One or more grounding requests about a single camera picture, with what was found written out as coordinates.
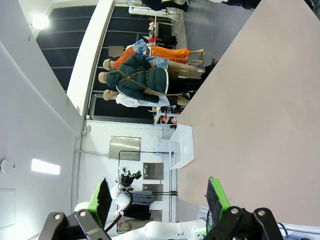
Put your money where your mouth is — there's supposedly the rectangular ceiling light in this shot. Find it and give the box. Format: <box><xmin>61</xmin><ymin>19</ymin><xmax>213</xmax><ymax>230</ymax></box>
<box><xmin>31</xmin><ymin>158</ymin><xmax>61</xmax><ymax>176</ymax></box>

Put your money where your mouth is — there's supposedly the white perforated plastic basket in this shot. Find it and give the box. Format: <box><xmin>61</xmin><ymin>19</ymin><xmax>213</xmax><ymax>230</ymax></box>
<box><xmin>168</xmin><ymin>124</ymin><xmax>195</xmax><ymax>170</ymax></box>

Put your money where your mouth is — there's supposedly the black hanging garment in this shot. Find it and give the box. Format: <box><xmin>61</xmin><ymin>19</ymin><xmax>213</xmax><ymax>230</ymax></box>
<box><xmin>124</xmin><ymin>203</ymin><xmax>152</xmax><ymax>221</ymax></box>

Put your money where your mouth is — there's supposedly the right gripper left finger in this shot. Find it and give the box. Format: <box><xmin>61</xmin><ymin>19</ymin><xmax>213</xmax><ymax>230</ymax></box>
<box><xmin>37</xmin><ymin>176</ymin><xmax>113</xmax><ymax>240</ymax></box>

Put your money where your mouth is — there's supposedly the mannequin in green jacket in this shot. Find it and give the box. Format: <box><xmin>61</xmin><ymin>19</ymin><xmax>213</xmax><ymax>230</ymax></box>
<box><xmin>98</xmin><ymin>54</ymin><xmax>208</xmax><ymax>97</ymax></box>

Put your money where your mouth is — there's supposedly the mannequin in white top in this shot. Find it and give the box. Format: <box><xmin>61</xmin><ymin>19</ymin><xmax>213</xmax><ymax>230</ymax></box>
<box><xmin>102</xmin><ymin>89</ymin><xmax>192</xmax><ymax>109</ymax></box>

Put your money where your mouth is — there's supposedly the white smoke detector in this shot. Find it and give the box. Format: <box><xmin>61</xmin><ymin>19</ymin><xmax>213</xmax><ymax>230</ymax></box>
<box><xmin>0</xmin><ymin>159</ymin><xmax>15</xmax><ymax>175</ymax></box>

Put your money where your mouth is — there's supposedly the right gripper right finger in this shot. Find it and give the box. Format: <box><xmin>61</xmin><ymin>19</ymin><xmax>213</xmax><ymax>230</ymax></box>
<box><xmin>202</xmin><ymin>176</ymin><xmax>285</xmax><ymax>240</ymax></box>

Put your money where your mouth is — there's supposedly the grey hanging garment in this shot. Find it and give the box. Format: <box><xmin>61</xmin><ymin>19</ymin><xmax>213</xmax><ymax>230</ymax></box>
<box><xmin>129</xmin><ymin>190</ymin><xmax>154</xmax><ymax>205</ymax></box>

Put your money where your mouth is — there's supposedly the small steel wall panel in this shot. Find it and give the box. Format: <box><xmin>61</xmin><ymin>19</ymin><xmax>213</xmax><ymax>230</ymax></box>
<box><xmin>142</xmin><ymin>162</ymin><xmax>165</xmax><ymax>180</ymax></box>
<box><xmin>142</xmin><ymin>183</ymin><xmax>164</xmax><ymax>202</ymax></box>
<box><xmin>149</xmin><ymin>209</ymin><xmax>163</xmax><ymax>222</ymax></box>

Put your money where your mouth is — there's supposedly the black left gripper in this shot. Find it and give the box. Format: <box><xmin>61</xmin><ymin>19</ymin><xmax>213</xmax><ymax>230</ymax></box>
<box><xmin>119</xmin><ymin>169</ymin><xmax>143</xmax><ymax>188</ymax></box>

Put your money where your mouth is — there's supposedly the black floor bag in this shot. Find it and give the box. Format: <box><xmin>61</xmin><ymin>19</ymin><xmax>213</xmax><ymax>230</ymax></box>
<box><xmin>203</xmin><ymin>58</ymin><xmax>217</xmax><ymax>76</ymax></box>

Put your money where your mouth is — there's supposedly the large steel wall panel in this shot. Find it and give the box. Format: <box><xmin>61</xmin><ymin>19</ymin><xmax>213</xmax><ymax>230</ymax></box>
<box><xmin>108</xmin><ymin>135</ymin><xmax>142</xmax><ymax>161</ymax></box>

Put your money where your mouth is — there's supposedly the black clothes rack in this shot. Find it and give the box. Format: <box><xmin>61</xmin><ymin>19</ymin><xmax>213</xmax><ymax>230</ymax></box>
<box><xmin>118</xmin><ymin>149</ymin><xmax>179</xmax><ymax>222</ymax></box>

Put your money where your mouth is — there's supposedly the round ceiling lamp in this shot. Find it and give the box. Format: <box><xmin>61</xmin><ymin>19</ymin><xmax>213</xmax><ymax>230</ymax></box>
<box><xmin>32</xmin><ymin>13</ymin><xmax>50</xmax><ymax>30</ymax></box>

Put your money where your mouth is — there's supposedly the white air purifier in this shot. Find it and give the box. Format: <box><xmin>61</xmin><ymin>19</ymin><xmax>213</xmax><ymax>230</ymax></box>
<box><xmin>154</xmin><ymin>138</ymin><xmax>171</xmax><ymax>154</ymax></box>

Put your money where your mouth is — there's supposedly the white shelf rack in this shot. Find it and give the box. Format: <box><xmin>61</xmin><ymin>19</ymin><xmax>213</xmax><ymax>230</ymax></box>
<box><xmin>152</xmin><ymin>106</ymin><xmax>186</xmax><ymax>126</ymax></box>

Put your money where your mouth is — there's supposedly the mannequin in orange trousers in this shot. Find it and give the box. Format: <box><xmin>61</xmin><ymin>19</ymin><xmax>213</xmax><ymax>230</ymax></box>
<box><xmin>109</xmin><ymin>39</ymin><xmax>205</xmax><ymax>65</ymax></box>

